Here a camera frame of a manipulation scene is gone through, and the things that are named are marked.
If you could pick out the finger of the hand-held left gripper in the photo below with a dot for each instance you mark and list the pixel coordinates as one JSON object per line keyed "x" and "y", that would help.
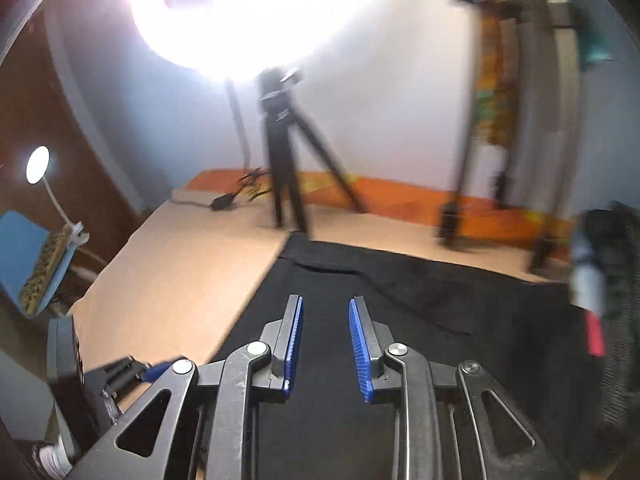
{"x": 160, "y": 369}

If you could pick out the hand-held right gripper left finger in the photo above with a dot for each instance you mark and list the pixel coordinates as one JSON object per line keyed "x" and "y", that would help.
{"x": 295, "y": 340}

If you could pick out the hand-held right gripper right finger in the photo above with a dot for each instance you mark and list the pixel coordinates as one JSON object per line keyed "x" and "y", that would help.
{"x": 360, "y": 345}

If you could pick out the black pants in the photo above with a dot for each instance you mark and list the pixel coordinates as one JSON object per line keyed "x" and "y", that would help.
{"x": 450, "y": 320}

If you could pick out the leopard print cloth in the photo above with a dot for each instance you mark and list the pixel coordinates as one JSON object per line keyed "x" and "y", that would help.
{"x": 45, "y": 270}

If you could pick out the beige blanket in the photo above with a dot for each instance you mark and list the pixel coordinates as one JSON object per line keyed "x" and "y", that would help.
{"x": 175, "y": 270}

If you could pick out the white fluffy cloth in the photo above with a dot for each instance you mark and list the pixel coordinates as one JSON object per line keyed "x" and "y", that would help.
{"x": 52, "y": 460}

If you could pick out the blue board with wooden legs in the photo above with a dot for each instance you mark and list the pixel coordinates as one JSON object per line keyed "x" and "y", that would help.
{"x": 15, "y": 250}

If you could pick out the small black tripod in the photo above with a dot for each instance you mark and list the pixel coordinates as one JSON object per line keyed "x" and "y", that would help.
{"x": 285, "y": 160}

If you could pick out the white clip desk lamp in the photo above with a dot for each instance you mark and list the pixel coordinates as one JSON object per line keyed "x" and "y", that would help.
{"x": 37, "y": 165}

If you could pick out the white bottle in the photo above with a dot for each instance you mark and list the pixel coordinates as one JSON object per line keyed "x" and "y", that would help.
{"x": 587, "y": 280}

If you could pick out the brown wooden wardrobe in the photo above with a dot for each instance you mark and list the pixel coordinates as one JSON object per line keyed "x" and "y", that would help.
{"x": 50, "y": 85}

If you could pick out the pile of dark folded clothes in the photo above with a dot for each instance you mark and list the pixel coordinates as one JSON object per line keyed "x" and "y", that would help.
{"x": 620, "y": 260}

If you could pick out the colourful hanging cloth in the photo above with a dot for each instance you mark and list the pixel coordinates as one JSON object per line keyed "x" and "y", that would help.
{"x": 492, "y": 85}

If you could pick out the tall silver tripod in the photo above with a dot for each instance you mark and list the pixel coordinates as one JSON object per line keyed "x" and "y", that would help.
{"x": 567, "y": 85}

